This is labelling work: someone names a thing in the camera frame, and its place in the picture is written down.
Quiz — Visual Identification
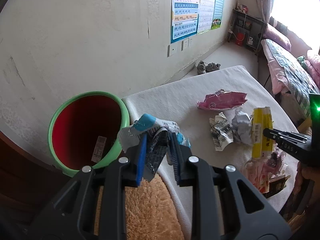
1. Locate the small red bucket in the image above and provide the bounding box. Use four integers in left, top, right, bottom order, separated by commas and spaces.
235, 33, 245, 47

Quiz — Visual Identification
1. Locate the blue pinyin wall poster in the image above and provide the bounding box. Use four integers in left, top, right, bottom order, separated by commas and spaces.
171, 0, 200, 43

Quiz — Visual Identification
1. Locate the grey shoe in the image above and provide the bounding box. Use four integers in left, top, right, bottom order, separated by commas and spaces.
206, 62, 221, 73
197, 61, 206, 75

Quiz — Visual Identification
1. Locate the green number wall poster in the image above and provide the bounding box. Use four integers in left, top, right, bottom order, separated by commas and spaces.
211, 0, 224, 30

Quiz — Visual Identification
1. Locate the white blue milk carton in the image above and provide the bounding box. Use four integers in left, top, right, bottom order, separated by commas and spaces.
118, 113, 190, 186

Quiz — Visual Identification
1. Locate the pink strawberry carton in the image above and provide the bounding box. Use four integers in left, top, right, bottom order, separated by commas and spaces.
242, 158, 279, 194

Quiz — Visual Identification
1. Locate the light pink snack bag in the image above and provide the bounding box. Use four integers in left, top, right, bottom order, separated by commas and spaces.
264, 148, 286, 174

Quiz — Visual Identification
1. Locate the black white floral carton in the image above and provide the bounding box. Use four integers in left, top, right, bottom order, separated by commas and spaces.
209, 112, 234, 152

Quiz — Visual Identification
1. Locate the bed with plaid quilt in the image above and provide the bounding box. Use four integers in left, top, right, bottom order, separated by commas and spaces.
261, 39, 319, 118

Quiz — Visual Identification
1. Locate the folded pink blanket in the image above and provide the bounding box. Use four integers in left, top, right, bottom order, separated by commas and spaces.
304, 50, 320, 88

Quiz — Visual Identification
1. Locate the dark bedside shelf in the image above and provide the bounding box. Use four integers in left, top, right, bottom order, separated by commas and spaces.
227, 9, 267, 55

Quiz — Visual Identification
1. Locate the yellow snack box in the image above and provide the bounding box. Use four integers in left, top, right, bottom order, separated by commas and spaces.
252, 107, 273, 159

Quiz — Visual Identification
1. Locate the white grid wall poster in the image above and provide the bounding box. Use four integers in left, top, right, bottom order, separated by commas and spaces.
197, 0, 215, 34

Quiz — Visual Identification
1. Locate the white wall socket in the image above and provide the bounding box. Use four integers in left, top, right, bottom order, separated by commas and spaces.
181, 38, 189, 51

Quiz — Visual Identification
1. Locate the grey paper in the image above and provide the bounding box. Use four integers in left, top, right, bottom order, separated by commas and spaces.
231, 108, 253, 146

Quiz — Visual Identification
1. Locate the red bin with green rim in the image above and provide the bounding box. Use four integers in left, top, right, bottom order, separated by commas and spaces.
47, 91, 130, 177

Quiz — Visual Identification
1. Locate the dark pink snack bag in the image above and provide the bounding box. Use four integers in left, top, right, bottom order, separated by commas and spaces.
197, 89, 247, 111

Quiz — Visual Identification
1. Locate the white table cloth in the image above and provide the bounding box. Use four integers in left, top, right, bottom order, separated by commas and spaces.
121, 65, 301, 240

